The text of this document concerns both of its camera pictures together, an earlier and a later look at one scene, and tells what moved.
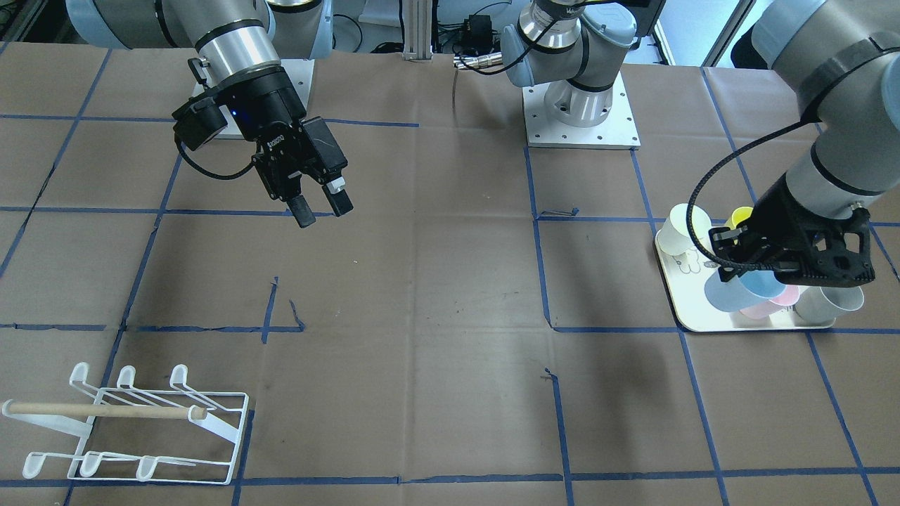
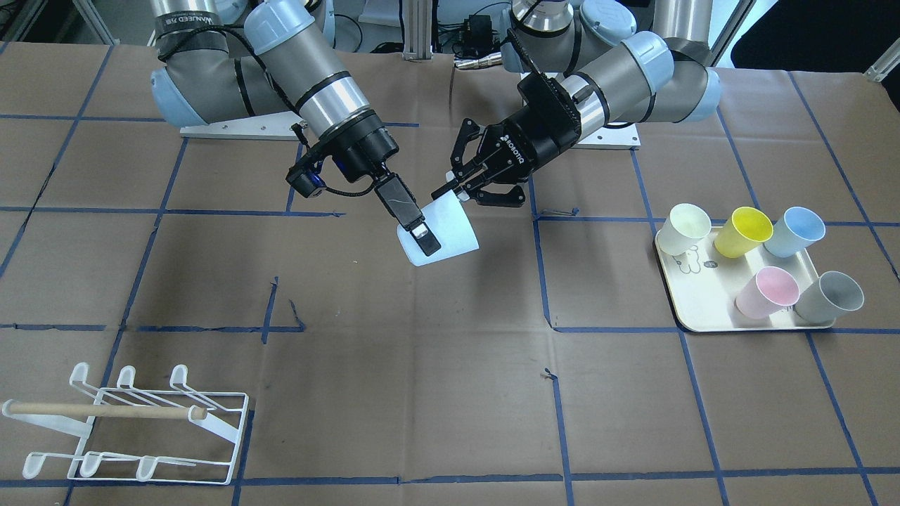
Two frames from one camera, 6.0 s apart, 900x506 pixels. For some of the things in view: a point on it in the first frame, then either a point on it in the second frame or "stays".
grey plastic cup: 818,305 stays
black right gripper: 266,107 -> 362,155
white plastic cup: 673,235 stays
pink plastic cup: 788,297 stays
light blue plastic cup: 733,295 -> 448,219
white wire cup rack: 160,435 stays
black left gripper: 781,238 -> 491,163
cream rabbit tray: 688,275 stays
